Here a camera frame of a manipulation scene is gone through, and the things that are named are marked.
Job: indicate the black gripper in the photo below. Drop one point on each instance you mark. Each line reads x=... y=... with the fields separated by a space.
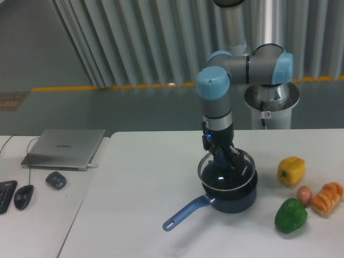
x=220 y=145

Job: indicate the glass pot lid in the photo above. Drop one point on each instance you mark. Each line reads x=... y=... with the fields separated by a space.
x=225 y=179

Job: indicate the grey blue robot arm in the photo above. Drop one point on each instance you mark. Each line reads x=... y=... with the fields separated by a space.
x=267 y=72

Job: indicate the dark blue saucepan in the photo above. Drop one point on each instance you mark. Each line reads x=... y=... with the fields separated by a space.
x=232 y=202

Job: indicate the yellow bell pepper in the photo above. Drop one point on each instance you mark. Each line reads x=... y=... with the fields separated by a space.
x=290 y=170

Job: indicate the brown egg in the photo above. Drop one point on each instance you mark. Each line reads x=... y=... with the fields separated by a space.
x=304 y=194

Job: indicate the green bell pepper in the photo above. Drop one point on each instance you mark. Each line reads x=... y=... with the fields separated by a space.
x=290 y=216

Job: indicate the orange bread loaf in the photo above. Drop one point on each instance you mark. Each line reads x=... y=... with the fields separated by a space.
x=327 y=198

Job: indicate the silver laptop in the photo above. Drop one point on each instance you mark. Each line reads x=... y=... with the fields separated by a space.
x=64 y=149

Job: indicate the small black case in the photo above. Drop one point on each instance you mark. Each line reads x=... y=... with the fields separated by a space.
x=56 y=180

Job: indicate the black computer mouse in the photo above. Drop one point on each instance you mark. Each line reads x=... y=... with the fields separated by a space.
x=23 y=197

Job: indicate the black keyboard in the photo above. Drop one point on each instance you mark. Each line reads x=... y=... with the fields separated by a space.
x=7 y=190

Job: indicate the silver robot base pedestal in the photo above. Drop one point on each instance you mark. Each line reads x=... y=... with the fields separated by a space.
x=271 y=107

